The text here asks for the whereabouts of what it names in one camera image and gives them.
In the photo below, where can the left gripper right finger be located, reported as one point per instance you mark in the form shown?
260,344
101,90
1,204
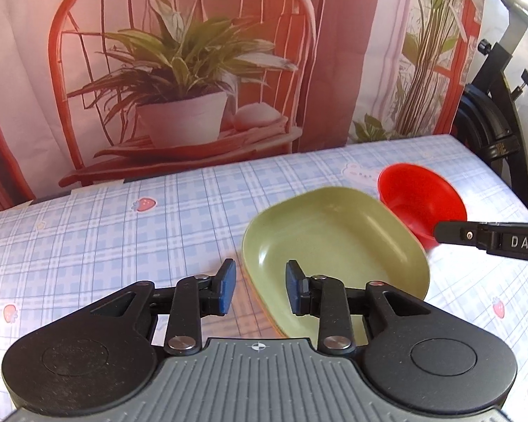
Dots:
324,298

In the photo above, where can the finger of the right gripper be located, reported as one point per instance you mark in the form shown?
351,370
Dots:
462,233

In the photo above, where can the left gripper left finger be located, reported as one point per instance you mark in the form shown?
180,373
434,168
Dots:
196,297

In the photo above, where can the red plastic bowl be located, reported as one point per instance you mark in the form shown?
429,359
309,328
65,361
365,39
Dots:
421,199

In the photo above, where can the green rectangular plate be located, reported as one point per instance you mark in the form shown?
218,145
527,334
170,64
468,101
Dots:
333,231

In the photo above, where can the black exercise bike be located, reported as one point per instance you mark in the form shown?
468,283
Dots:
487,120

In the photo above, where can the blue plaid bed sheet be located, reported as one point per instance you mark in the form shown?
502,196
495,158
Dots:
60,255

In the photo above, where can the printed room backdrop cloth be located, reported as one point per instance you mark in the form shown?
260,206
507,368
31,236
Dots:
93,91

